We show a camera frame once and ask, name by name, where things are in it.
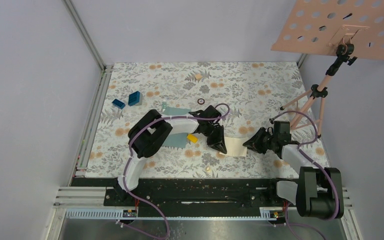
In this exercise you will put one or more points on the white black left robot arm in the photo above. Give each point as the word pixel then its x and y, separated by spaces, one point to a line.
pixel 150 132

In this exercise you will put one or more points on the white slotted cable duct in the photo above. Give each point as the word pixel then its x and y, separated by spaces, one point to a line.
pixel 128 214

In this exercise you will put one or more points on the tan lined letter paper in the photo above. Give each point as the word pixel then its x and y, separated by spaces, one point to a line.
pixel 234 147

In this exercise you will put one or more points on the teal paper envelope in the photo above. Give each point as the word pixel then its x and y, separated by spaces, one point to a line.
pixel 178 140

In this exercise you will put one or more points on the pink music stand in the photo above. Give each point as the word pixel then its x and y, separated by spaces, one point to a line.
pixel 346 29

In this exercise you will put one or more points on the large blue lego brick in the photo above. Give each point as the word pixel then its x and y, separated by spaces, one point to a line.
pixel 135 99

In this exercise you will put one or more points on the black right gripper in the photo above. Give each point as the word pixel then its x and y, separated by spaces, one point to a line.
pixel 254 142

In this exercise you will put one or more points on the aluminium frame post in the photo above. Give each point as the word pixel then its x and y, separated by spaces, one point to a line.
pixel 81 27

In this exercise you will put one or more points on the yellow rectangular block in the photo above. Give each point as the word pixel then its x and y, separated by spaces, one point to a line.
pixel 192 138

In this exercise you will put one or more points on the green white glue stick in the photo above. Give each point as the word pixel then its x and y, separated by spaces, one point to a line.
pixel 164 106

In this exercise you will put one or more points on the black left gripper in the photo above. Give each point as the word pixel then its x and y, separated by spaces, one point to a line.
pixel 218 143

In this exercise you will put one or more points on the small blue lego brick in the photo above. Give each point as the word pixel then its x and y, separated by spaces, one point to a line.
pixel 118 104

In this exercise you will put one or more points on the floral patterned table mat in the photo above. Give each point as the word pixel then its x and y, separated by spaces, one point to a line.
pixel 254 92

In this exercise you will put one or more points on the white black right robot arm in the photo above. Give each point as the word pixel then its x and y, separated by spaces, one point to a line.
pixel 317 191

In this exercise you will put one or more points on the small tan wooden cube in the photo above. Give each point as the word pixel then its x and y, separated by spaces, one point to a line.
pixel 198 76

